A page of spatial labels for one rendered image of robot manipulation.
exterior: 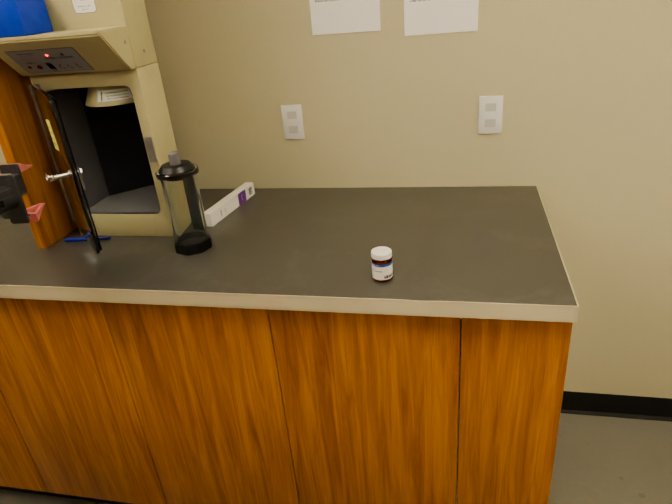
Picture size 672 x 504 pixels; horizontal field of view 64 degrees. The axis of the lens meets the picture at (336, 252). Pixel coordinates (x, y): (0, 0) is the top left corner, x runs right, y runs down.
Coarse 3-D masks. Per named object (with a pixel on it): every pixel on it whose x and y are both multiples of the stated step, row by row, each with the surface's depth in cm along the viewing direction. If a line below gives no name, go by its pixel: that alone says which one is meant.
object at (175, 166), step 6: (168, 156) 137; (174, 156) 137; (168, 162) 140; (174, 162) 137; (180, 162) 139; (186, 162) 139; (162, 168) 137; (168, 168) 136; (174, 168) 136; (180, 168) 136; (186, 168) 137; (192, 168) 138; (168, 174) 135
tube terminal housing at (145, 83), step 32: (64, 0) 132; (96, 0) 131; (128, 0) 133; (128, 32) 133; (160, 96) 147; (160, 128) 148; (160, 160) 148; (160, 192) 152; (96, 224) 161; (128, 224) 159; (160, 224) 156
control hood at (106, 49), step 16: (48, 32) 134; (64, 32) 126; (80, 32) 123; (96, 32) 122; (112, 32) 127; (0, 48) 130; (16, 48) 130; (32, 48) 129; (48, 48) 129; (80, 48) 128; (96, 48) 127; (112, 48) 127; (128, 48) 133; (16, 64) 136; (96, 64) 133; (112, 64) 133; (128, 64) 133
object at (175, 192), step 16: (160, 176) 136; (192, 176) 138; (176, 192) 137; (192, 192) 139; (176, 208) 139; (192, 208) 141; (176, 224) 142; (192, 224) 142; (176, 240) 145; (192, 240) 144
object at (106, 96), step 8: (88, 88) 147; (96, 88) 145; (104, 88) 144; (112, 88) 144; (120, 88) 145; (128, 88) 146; (88, 96) 147; (96, 96) 145; (104, 96) 144; (112, 96) 144; (120, 96) 145; (128, 96) 146; (88, 104) 147; (96, 104) 145; (104, 104) 144; (112, 104) 144; (120, 104) 145
